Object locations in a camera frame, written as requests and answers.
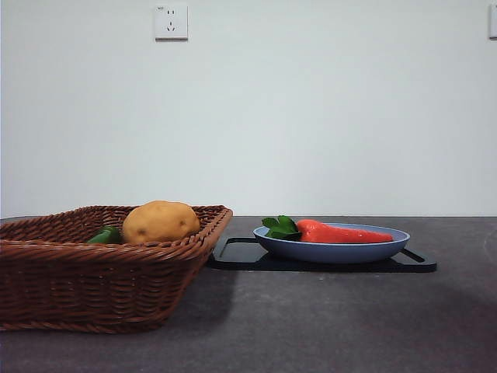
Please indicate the orange carrot with green leaves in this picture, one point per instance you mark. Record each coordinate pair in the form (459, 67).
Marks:
(337, 234)

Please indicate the blue round plate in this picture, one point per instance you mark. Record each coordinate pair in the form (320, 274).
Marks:
(329, 252)

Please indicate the black flat tray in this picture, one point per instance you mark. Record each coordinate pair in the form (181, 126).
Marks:
(240, 263)

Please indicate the yellow-brown potato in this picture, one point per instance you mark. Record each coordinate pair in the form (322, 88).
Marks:
(159, 223)

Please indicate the green pepper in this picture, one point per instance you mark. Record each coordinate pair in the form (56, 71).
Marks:
(105, 236)

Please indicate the brown wicker basket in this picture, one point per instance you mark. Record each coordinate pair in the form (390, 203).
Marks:
(97, 279)

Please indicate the white wall socket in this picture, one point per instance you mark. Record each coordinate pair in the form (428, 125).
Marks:
(171, 22)

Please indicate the white wall plate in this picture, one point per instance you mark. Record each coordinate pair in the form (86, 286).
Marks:
(493, 21)

